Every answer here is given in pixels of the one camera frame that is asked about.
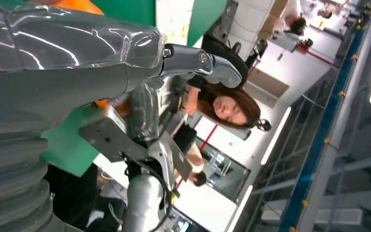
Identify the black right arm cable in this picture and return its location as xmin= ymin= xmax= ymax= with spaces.
xmin=121 ymin=153 xmax=174 ymax=232

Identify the person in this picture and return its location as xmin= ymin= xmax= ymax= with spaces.
xmin=172 ymin=33 xmax=263 ymax=189
xmin=284 ymin=13 xmax=308 ymax=36

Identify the orange bottle with clear cap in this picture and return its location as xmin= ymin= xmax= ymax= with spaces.
xmin=28 ymin=0 xmax=132 ymax=118

